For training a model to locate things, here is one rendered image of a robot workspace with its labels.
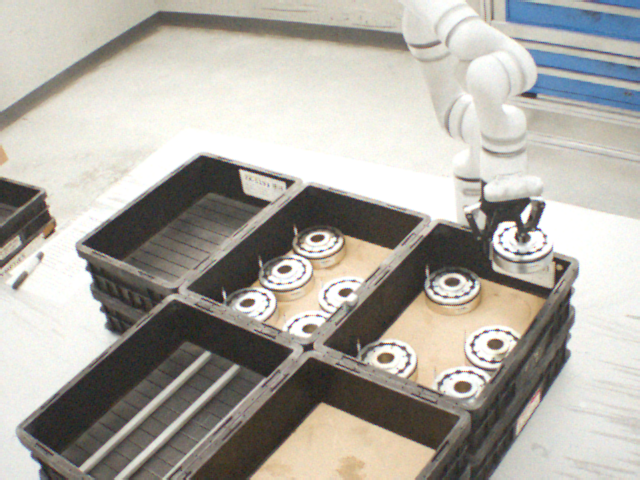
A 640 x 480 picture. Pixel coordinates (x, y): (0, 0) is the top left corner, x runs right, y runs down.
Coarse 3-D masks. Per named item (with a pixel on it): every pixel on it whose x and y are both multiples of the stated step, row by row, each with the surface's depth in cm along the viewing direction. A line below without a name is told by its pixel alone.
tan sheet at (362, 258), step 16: (352, 240) 176; (352, 256) 172; (368, 256) 171; (384, 256) 170; (320, 272) 169; (336, 272) 168; (352, 272) 168; (368, 272) 167; (320, 288) 165; (288, 304) 162; (304, 304) 162; (288, 320) 159
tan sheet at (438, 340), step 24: (504, 288) 158; (408, 312) 156; (432, 312) 155; (480, 312) 154; (504, 312) 153; (528, 312) 152; (384, 336) 152; (408, 336) 151; (432, 336) 150; (456, 336) 149; (432, 360) 145; (456, 360) 145
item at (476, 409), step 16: (432, 224) 160; (448, 224) 159; (416, 240) 156; (400, 256) 153; (560, 256) 147; (384, 272) 150; (576, 272) 144; (368, 288) 148; (560, 288) 141; (544, 304) 138; (336, 320) 142; (544, 320) 136; (320, 336) 139; (528, 336) 133; (320, 352) 136; (336, 352) 136; (512, 352) 130; (368, 368) 132; (512, 368) 129; (400, 384) 128; (416, 384) 128; (496, 384) 125; (448, 400) 124; (480, 400) 123; (480, 416) 124
